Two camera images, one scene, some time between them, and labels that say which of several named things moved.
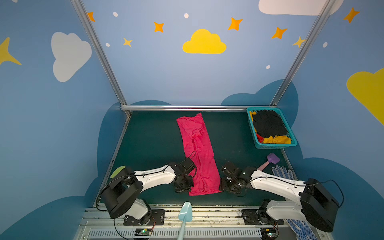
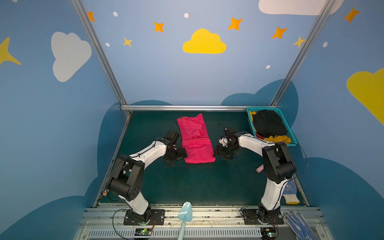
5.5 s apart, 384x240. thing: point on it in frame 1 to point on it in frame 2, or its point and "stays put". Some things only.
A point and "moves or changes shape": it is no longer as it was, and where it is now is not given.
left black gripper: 186,182 to 177,153
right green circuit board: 268,233 stays put
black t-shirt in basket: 268,123 stays put
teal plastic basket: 290,132 stays put
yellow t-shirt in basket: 283,139 stays put
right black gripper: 228,183 to 224,150
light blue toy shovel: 185,215 stays put
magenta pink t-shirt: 206,180 moves or changes shape
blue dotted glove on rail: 302,229 stays put
